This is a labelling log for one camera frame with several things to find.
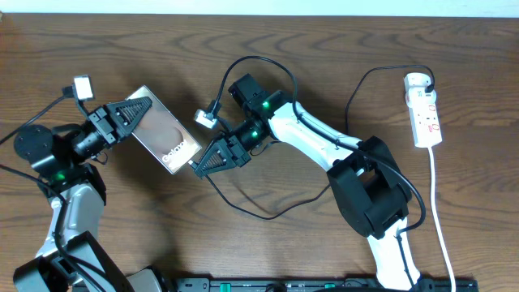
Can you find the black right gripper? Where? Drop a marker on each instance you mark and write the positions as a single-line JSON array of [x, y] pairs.
[[230, 149]]

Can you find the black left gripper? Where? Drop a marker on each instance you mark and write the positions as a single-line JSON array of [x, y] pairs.
[[105, 125]]

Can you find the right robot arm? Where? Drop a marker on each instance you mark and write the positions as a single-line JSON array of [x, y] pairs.
[[362, 174]]

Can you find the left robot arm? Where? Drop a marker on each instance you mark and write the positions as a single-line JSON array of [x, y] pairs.
[[71, 258]]

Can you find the white USB charger adapter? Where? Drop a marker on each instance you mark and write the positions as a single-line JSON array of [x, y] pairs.
[[416, 79]]

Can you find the white power strip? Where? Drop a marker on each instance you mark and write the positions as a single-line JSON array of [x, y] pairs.
[[425, 123]]

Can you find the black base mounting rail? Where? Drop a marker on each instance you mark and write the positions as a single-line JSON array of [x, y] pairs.
[[195, 284]]

